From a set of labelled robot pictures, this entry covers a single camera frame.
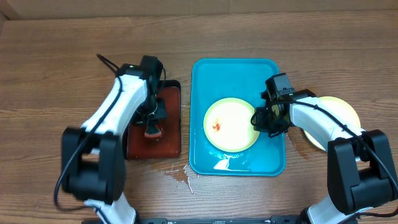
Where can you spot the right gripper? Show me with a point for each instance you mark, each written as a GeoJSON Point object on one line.
{"type": "Point", "coordinates": [263, 124]}

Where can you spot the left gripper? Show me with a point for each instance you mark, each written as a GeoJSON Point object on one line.
{"type": "Point", "coordinates": [163, 111]}

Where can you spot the dark teal sponge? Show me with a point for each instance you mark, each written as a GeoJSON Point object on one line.
{"type": "Point", "coordinates": [153, 131]}

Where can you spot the yellow-green plate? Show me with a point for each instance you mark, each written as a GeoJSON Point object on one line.
{"type": "Point", "coordinates": [227, 125]}
{"type": "Point", "coordinates": [342, 109]}

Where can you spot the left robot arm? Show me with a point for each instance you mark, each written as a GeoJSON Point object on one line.
{"type": "Point", "coordinates": [93, 166]}

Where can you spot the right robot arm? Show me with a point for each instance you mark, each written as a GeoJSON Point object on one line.
{"type": "Point", "coordinates": [360, 169]}

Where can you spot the black tray with red water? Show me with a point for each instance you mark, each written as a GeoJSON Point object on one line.
{"type": "Point", "coordinates": [167, 143]}

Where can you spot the teal plastic serving tray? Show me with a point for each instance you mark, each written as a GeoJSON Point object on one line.
{"type": "Point", "coordinates": [214, 79]}

